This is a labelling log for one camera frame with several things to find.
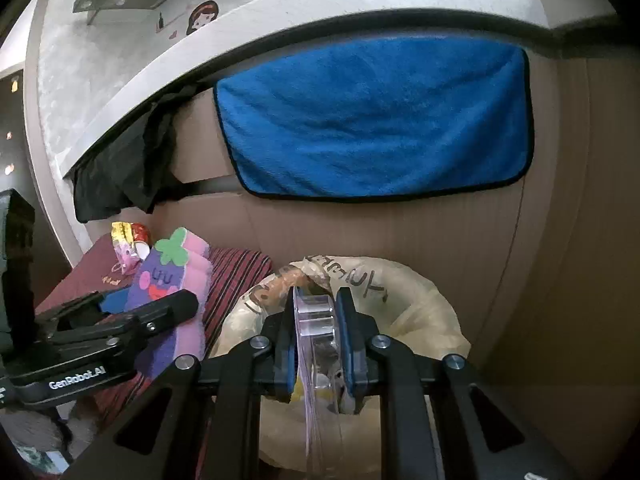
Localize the black cloth hanging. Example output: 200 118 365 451
73 86 196 223

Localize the blue towel hanging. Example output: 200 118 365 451
214 36 535 203

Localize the red striped cloth mat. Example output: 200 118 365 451
37 235 271 458

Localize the red yellow crumpled snack can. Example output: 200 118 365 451
111 221 151 275

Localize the clear plastic packaging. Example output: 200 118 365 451
293 287 344 479

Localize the white countertop ledge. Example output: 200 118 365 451
60 0 549 174

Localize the purple eggplant sponge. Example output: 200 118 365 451
125 226 213 379

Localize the beige trash bag liner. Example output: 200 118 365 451
208 255 471 479

